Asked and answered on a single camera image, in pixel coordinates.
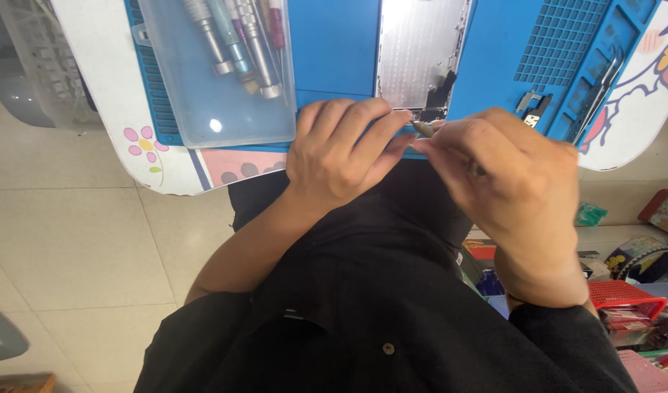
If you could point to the clear plastic tool box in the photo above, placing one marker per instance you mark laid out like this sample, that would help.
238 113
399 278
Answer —
203 114

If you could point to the grey plastic stool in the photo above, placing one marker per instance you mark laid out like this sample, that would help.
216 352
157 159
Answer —
17 101

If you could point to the large silver screwdriver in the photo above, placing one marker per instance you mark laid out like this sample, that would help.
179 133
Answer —
260 54

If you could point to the small black phone part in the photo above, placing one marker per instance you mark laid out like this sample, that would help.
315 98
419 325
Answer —
536 112

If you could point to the black tweezers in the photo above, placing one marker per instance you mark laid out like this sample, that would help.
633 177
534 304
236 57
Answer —
601 93

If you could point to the person's black shirt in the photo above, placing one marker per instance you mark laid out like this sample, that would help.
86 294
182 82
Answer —
366 305

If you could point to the clear plastic basket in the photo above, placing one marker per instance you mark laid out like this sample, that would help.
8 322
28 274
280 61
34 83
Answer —
50 60

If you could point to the teal screwdriver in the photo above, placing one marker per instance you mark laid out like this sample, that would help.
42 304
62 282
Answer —
233 46

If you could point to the pink plastic basket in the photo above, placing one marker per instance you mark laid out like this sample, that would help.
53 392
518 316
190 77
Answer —
647 374

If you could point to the maroon screwdriver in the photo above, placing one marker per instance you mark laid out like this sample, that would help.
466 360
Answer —
277 24

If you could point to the red patterned box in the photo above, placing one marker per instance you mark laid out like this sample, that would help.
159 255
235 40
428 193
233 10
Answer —
664 210

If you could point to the grey rounded object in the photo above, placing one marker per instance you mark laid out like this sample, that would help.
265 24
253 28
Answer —
1 333

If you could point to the green plastic bag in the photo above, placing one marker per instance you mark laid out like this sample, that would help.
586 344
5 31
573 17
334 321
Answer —
590 214

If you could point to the silver phone housing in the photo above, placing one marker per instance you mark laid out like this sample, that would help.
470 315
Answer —
415 49

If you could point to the red plastic basket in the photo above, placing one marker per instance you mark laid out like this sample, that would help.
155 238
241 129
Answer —
623 295

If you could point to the heap of assorted goods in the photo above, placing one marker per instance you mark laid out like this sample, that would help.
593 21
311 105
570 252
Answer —
634 273

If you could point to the grey precision screwdriver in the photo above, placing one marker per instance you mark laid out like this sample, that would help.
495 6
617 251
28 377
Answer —
424 129

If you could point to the blue silicone repair mat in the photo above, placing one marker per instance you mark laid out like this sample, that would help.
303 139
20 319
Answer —
334 49

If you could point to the person's right hand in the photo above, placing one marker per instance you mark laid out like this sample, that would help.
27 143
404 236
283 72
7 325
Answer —
519 185

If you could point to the silver knurled screwdriver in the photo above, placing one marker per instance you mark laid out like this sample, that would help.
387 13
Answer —
208 33

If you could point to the purple screwdriver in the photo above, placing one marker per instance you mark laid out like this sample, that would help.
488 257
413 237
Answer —
236 24

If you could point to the person's left hand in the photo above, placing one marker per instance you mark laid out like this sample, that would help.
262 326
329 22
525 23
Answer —
334 158

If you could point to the brown wooden object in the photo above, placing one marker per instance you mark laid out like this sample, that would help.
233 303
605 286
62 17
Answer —
17 384

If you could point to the small silver metal bracket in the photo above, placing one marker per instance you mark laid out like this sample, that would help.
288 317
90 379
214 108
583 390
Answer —
524 101

